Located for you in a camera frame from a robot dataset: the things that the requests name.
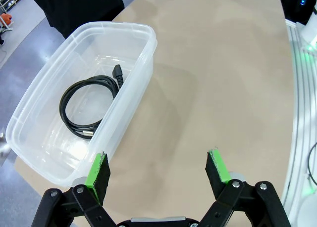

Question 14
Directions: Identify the thick black power cable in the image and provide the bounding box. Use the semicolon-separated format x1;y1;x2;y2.
59;64;125;139

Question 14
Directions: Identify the clear plastic storage container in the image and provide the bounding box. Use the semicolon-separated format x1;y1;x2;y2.
5;21;158;188

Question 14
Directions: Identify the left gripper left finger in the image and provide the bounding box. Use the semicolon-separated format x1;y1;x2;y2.
31;151;118;227

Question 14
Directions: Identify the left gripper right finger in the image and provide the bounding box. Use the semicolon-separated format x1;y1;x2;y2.
198;147;292;227

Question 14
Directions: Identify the person's black t-shirt torso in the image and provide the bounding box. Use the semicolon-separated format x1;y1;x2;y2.
26;0;125;39

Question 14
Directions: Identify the thin black base cable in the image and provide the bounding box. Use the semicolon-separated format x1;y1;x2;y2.
306;142;317;188

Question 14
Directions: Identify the black control box blue light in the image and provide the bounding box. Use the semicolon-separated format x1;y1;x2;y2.
277;0;317;25

